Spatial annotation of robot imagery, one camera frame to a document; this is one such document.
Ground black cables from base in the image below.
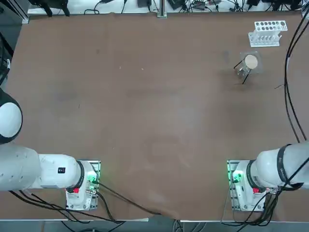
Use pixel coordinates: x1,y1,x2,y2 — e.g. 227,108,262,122
97,182,163,216
221,188,284,224

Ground dark power adaptor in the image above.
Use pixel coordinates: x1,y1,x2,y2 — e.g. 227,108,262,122
167,0,185,11

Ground black wire tripod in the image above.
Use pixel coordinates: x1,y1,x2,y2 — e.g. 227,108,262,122
233,54,257,86

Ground right arm thick black cable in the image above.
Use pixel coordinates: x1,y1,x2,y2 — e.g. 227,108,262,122
284,9,309,144

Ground black cables from left base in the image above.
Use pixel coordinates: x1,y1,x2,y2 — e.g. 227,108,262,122
97,182,163,216

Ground black cables from right base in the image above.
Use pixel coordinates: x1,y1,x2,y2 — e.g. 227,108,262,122
221,188,284,224

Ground black equipment frame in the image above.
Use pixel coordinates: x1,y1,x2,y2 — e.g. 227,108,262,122
0,30,14,86

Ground white test tube rack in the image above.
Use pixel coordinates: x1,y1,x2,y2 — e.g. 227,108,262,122
248,20,289,47

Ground aluminium frame rail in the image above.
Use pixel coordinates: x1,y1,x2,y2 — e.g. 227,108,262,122
10,0,30,24

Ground black stand legs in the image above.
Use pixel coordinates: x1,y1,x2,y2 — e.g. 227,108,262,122
29,0,71,18

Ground clear glass alcohol lamp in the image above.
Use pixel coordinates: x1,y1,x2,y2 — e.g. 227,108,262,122
236,67,252,78

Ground black cable bundle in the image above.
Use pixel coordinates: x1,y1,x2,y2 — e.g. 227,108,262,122
8,189,125,223

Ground upright camera post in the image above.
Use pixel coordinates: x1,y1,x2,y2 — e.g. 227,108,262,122
158,0,168,15

